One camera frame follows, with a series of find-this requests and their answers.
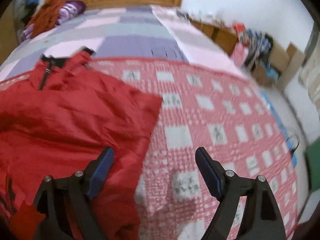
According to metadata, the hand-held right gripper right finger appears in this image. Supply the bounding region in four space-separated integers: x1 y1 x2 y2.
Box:
195 147 287 240

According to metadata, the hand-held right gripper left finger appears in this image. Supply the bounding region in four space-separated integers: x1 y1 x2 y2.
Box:
32 147 115 240

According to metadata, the red and black jacket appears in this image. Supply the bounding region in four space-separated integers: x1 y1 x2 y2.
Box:
0 46 163 240

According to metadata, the pile of clothes on bed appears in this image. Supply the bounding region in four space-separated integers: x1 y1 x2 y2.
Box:
21 0 87 42

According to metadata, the red checked mat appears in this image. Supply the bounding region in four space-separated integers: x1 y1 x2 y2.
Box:
0 57 300 240

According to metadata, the green board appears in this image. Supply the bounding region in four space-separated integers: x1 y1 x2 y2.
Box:
305 140 320 193

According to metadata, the small cardboard box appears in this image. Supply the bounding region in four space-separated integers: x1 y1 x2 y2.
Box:
252 62 275 85

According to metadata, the pink plush bag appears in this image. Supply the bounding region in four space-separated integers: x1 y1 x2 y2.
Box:
231 42 249 67

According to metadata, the low wooden cabinet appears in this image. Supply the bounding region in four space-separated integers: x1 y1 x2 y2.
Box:
187 17 238 55

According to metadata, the pale patterned cloth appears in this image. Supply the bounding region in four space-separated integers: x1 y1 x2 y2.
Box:
299 30 320 105

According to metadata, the large cardboard box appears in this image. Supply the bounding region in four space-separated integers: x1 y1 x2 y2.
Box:
270 42 305 90

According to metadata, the blue plaid clothing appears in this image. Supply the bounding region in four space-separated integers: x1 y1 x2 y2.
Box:
245 29 275 65

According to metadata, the bed with patchwork quilt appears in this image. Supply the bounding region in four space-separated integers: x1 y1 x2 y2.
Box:
0 5 248 80

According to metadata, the red box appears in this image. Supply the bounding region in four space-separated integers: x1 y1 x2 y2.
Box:
232 22 247 34

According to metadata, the orange-brown garment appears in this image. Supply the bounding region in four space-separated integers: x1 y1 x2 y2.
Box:
25 0 67 37

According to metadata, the blue power strip with cable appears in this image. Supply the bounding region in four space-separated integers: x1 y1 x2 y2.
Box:
260 91 298 168

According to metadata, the thin black cable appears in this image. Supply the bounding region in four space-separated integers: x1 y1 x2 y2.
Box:
287 134 300 153

